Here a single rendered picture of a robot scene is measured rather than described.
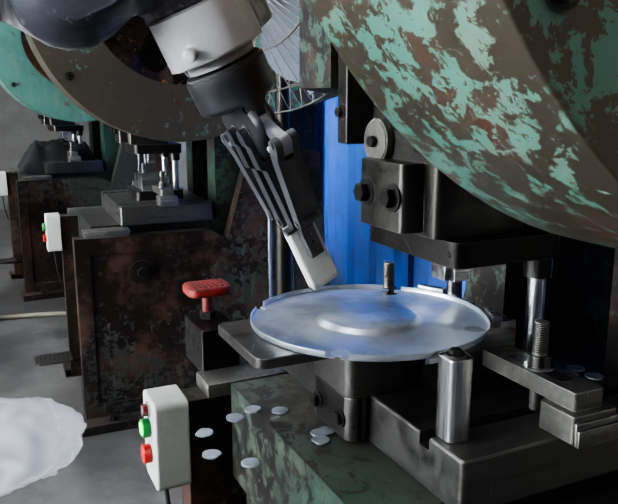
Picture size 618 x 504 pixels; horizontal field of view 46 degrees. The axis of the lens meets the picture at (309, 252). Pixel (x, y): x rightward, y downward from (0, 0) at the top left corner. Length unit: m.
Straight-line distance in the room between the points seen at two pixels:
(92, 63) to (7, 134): 5.30
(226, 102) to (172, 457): 0.60
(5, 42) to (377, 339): 3.15
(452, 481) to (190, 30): 0.49
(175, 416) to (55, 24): 0.63
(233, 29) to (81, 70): 1.47
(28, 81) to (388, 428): 3.16
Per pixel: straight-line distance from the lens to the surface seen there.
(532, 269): 0.91
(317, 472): 0.83
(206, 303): 1.16
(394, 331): 0.85
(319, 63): 0.97
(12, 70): 3.79
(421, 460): 0.81
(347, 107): 0.93
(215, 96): 0.64
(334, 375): 0.88
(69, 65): 2.08
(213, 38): 0.62
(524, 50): 0.36
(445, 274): 0.93
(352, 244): 3.54
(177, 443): 1.09
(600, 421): 0.81
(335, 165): 3.66
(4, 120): 7.35
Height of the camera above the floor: 1.05
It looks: 12 degrees down
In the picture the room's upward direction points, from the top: straight up
